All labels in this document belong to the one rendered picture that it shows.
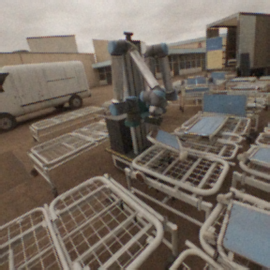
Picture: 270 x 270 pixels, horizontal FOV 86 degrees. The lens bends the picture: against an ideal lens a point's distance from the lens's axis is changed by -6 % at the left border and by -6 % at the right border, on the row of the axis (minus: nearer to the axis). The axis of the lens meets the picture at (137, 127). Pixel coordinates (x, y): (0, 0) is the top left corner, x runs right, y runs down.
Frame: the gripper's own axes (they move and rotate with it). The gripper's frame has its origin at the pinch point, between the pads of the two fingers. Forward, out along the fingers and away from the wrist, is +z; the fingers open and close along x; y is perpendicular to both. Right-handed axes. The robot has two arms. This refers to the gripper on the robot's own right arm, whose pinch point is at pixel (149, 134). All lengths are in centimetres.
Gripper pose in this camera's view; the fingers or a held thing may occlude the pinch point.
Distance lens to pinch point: 121.6
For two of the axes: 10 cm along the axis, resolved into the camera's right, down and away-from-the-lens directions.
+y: 1.9, -0.9, 9.8
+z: -2.1, 9.7, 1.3
